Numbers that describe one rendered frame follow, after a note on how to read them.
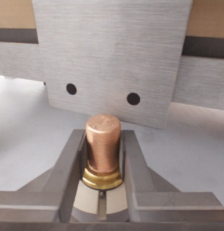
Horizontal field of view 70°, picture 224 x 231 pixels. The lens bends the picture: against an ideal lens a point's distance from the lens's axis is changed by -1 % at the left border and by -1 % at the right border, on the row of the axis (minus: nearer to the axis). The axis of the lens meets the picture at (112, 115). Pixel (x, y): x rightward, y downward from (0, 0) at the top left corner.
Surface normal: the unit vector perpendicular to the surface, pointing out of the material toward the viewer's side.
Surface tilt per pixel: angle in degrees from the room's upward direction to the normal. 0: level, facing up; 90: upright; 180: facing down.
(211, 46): 90
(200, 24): 90
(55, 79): 90
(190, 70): 90
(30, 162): 180
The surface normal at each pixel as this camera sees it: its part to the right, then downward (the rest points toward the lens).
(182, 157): 0.03, -0.87
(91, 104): -0.33, 0.46
